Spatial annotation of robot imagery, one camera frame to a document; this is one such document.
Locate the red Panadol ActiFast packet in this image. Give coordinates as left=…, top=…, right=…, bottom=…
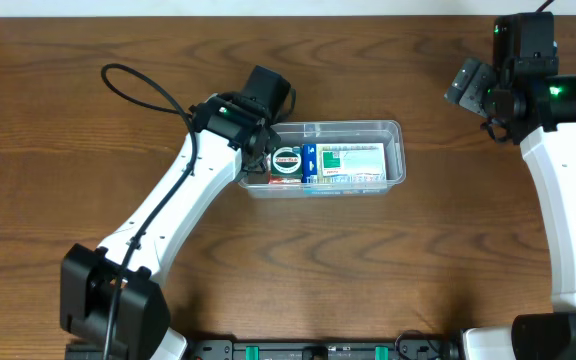
left=268, top=176, right=302, bottom=185

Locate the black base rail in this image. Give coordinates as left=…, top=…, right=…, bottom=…
left=178, top=333, right=463, bottom=360

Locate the green Zam-Buk ointment box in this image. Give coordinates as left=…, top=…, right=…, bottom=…
left=270, top=146, right=303, bottom=178

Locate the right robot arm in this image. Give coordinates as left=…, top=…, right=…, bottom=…
left=444, top=58, right=576, bottom=359

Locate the blue cooling patch box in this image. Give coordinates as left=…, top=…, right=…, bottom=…
left=302, top=144, right=387, bottom=185

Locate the white green medicine box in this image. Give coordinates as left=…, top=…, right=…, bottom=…
left=317, top=143, right=386, bottom=177

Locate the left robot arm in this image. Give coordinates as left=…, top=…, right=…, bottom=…
left=60, top=89, right=296, bottom=359

